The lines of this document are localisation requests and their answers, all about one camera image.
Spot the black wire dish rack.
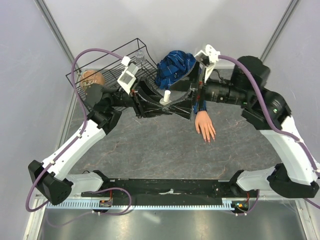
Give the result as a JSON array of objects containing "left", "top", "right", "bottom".
[{"left": 74, "top": 38, "right": 158, "bottom": 112}]

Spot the purple cable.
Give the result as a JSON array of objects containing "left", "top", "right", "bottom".
[
  {"left": 217, "top": 54, "right": 320, "bottom": 209},
  {"left": 25, "top": 48, "right": 128, "bottom": 213}
]

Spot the white nail polish cap brush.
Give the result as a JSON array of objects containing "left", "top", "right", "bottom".
[{"left": 163, "top": 90, "right": 171, "bottom": 101}]

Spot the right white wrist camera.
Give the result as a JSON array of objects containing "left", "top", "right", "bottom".
[{"left": 194, "top": 44, "right": 221, "bottom": 84}]

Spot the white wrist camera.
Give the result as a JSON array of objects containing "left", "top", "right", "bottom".
[
  {"left": 117, "top": 63, "right": 139, "bottom": 95},
  {"left": 194, "top": 44, "right": 221, "bottom": 84}
]

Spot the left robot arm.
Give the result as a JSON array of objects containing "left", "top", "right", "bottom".
[{"left": 28, "top": 77, "right": 171, "bottom": 206}]

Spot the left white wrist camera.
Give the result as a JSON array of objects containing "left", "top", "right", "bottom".
[{"left": 117, "top": 63, "right": 139, "bottom": 95}]

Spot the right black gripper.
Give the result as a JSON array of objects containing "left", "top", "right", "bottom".
[{"left": 163, "top": 58, "right": 253, "bottom": 120}]

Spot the mannequin hand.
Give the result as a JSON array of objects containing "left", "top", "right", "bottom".
[{"left": 194, "top": 110, "right": 216, "bottom": 143}]

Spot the blue plaid shirt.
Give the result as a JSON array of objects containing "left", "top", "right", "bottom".
[{"left": 154, "top": 50, "right": 197, "bottom": 90}]

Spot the brown floral ceramic bowl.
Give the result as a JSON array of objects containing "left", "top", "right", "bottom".
[{"left": 80, "top": 69, "right": 105, "bottom": 90}]

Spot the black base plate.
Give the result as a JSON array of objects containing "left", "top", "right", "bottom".
[{"left": 80, "top": 177, "right": 260, "bottom": 207}]

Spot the blue slotted cable duct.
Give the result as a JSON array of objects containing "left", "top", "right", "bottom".
[{"left": 46, "top": 199, "right": 244, "bottom": 211}]

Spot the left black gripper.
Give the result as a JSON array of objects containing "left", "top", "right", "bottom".
[{"left": 110, "top": 76, "right": 173, "bottom": 119}]

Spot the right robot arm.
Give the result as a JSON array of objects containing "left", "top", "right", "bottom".
[{"left": 170, "top": 55, "right": 320, "bottom": 199}]

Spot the clear glass cup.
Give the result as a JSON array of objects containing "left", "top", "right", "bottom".
[{"left": 134, "top": 49, "right": 146, "bottom": 64}]

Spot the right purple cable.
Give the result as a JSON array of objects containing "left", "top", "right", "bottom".
[{"left": 217, "top": 54, "right": 320, "bottom": 209}]

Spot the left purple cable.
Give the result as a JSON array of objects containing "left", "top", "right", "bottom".
[{"left": 25, "top": 48, "right": 128, "bottom": 213}]

